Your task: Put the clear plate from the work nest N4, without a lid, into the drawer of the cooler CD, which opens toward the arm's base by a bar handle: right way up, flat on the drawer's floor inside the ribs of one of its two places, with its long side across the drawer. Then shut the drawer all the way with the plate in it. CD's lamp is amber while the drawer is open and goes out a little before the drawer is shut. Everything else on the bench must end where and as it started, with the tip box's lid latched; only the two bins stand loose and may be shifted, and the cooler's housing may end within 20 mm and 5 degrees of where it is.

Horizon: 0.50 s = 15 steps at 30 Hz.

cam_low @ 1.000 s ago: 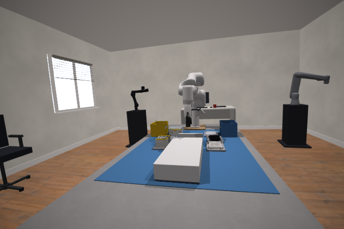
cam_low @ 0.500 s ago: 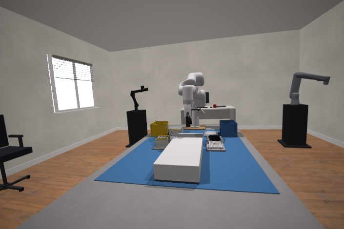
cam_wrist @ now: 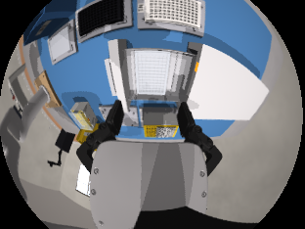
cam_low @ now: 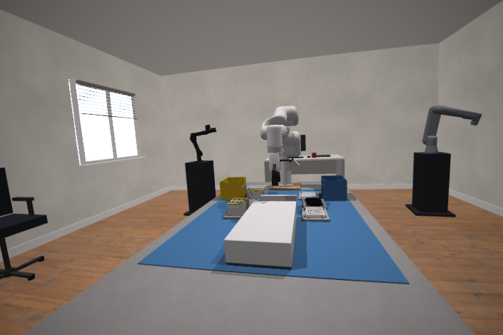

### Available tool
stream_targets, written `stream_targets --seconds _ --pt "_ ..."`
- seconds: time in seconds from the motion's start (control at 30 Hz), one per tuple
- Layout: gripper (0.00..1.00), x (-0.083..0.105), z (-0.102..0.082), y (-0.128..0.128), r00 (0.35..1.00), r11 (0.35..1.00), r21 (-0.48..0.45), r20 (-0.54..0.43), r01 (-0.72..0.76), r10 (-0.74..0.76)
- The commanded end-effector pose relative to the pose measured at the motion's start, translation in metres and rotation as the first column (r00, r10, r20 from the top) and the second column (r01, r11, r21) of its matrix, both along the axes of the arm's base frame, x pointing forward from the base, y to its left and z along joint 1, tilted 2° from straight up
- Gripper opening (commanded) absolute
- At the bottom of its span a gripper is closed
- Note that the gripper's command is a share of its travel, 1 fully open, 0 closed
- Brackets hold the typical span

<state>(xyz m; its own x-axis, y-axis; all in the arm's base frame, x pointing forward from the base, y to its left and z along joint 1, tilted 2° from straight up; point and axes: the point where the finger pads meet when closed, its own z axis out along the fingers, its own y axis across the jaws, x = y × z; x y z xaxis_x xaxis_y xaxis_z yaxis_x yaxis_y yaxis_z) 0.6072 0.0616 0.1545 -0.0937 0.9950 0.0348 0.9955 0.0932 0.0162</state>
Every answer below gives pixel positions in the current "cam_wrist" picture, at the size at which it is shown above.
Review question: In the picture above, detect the yellow open-top bin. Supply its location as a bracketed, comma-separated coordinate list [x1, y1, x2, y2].
[76, 123, 99, 144]

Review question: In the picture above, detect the dark blue open-top bin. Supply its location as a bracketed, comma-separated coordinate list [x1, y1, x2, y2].
[23, 0, 77, 46]

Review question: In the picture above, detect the blue bench mat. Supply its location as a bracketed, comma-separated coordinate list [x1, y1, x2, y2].
[37, 0, 272, 140]

